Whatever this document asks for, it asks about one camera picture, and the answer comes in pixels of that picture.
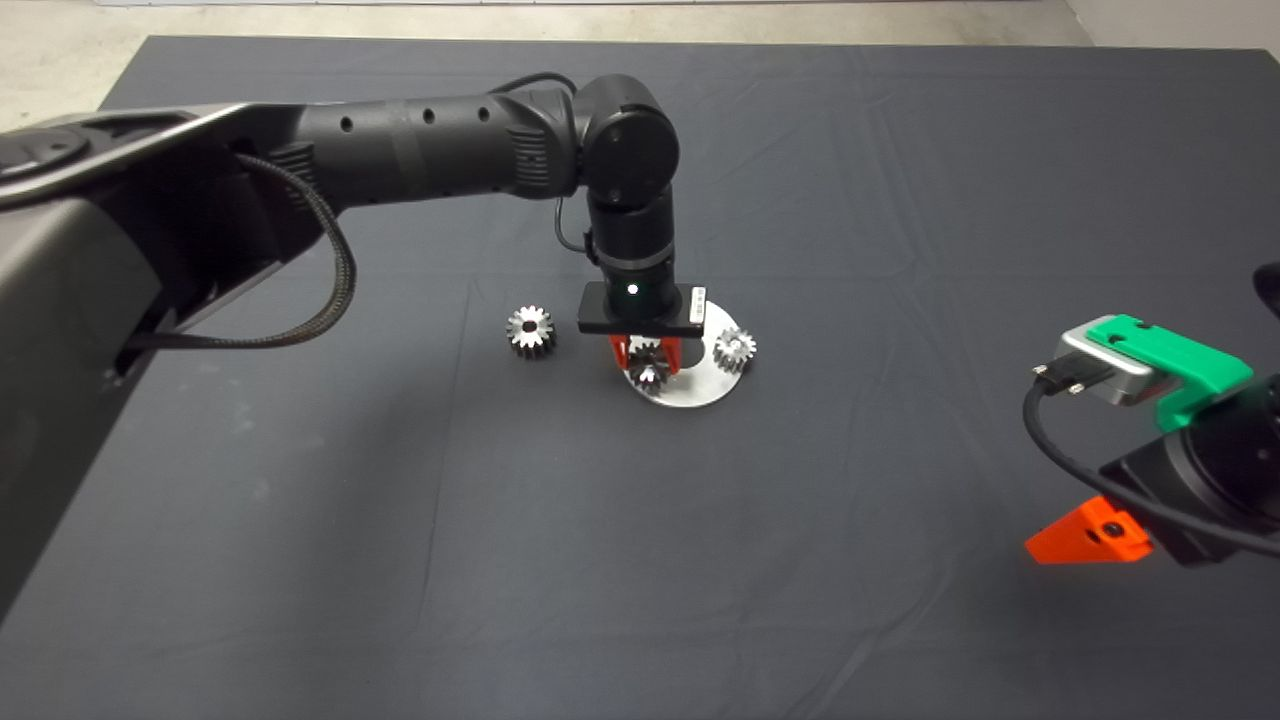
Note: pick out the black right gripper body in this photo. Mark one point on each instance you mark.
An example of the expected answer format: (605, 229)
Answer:
(1160, 472)

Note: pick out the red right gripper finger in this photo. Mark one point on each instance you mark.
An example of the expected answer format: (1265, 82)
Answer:
(1085, 540)

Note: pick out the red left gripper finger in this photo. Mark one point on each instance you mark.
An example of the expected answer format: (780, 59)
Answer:
(673, 353)
(619, 350)

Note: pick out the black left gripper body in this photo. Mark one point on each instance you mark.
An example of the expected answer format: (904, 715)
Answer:
(593, 310)

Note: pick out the small steel gear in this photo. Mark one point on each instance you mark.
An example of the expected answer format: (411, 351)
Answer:
(735, 350)
(648, 379)

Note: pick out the larger steel gear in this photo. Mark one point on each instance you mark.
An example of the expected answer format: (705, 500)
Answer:
(520, 337)

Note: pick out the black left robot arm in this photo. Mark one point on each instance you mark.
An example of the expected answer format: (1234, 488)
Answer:
(430, 145)

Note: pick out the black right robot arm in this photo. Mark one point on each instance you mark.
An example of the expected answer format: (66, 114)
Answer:
(1245, 442)

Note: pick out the round metal plate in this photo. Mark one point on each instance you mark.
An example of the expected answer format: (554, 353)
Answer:
(705, 390)

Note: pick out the dark grey table cloth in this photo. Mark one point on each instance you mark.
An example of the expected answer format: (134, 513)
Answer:
(800, 550)

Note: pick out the silver right camera box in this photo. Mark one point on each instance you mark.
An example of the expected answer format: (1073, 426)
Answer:
(1110, 370)

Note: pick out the green right camera mount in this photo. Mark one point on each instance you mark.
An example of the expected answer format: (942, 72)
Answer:
(1180, 357)

